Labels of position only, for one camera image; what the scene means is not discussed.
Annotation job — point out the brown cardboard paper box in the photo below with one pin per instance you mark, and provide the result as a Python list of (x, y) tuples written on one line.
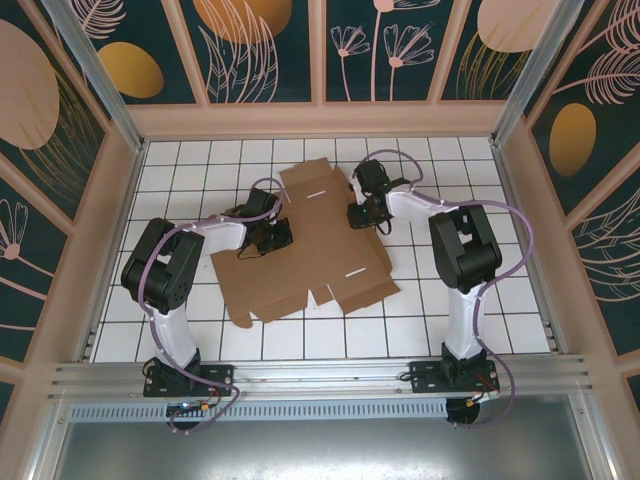
[(310, 250)]

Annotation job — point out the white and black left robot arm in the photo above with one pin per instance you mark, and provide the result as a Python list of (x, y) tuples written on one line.
[(172, 330)]

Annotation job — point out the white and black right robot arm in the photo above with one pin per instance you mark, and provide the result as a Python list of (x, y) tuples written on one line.
[(462, 325)]

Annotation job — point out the left base wiring yellow connector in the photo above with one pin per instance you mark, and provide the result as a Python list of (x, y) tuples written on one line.
[(204, 408)]

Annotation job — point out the base wiring yellow connector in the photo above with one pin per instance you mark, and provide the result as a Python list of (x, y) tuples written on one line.
[(204, 408), (472, 401)]

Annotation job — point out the right base wiring yellow connector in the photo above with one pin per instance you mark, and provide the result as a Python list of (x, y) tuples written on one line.
[(472, 401)]

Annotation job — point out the grey metal sheet panel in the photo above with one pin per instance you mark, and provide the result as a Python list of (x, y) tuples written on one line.
[(320, 450)]

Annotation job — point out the aluminium side rail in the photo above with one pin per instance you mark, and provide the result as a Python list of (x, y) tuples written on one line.
[(527, 250), (112, 250)]

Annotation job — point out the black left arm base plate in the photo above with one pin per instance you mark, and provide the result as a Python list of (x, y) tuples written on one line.
[(220, 375)]

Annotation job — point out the aluminium mounting rail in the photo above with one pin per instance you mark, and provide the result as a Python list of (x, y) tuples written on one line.
[(320, 375)]

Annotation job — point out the aluminium corner post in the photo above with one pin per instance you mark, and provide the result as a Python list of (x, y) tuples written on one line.
[(107, 95), (525, 75)]

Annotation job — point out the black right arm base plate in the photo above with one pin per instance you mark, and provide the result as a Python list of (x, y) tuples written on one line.
[(425, 380)]

